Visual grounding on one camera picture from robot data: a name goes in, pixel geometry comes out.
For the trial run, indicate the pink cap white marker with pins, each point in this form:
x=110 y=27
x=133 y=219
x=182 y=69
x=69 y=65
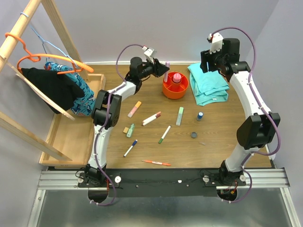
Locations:
x=154 y=115

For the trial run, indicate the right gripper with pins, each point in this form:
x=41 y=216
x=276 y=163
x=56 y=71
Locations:
x=206 y=56

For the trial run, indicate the blue cap white marker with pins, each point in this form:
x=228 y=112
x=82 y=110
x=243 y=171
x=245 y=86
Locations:
x=127 y=152

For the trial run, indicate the orange cap highlighter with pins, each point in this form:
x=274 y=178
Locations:
x=134 y=109

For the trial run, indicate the orange divided round container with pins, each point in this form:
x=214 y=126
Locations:
x=172 y=90

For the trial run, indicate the blue patterned garment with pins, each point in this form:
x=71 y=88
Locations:
x=82 y=106

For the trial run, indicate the green cap white marker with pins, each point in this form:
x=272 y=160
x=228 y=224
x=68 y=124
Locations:
x=164 y=135

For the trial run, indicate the green highlighter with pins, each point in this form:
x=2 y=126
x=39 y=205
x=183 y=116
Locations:
x=179 y=116

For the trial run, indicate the dark red cap marker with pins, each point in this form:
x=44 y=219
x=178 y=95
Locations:
x=152 y=119

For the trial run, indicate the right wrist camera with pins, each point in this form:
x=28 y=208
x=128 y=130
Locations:
x=216 y=41

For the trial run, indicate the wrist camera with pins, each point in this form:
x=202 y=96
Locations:
x=216 y=41
x=149 y=52

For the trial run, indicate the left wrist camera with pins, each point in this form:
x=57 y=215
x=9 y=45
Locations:
x=149 y=52

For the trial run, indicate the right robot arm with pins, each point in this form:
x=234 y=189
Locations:
x=260 y=124

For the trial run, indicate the wooden clothes rack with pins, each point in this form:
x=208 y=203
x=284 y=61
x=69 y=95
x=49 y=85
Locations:
x=32 y=60

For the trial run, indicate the teal folded cloth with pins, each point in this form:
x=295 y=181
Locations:
x=207 y=87

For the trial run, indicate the black garment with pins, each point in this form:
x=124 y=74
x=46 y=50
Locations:
x=58 y=87

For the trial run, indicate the grey round cap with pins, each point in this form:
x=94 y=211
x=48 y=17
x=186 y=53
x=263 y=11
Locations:
x=193 y=135

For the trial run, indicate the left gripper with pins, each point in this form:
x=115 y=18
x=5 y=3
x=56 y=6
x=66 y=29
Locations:
x=158 y=69

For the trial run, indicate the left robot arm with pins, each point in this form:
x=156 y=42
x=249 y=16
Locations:
x=106 y=112

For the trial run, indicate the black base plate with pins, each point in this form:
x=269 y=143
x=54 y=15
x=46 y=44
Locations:
x=163 y=182

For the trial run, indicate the wooden tray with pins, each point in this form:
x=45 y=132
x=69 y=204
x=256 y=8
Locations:
x=72 y=138

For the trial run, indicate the aluminium rail frame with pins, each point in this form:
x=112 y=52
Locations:
x=264 y=201

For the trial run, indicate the small green correction bottle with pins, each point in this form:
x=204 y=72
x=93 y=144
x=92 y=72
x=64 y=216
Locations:
x=130 y=131

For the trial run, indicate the orange pen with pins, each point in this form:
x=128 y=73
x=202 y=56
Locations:
x=156 y=163

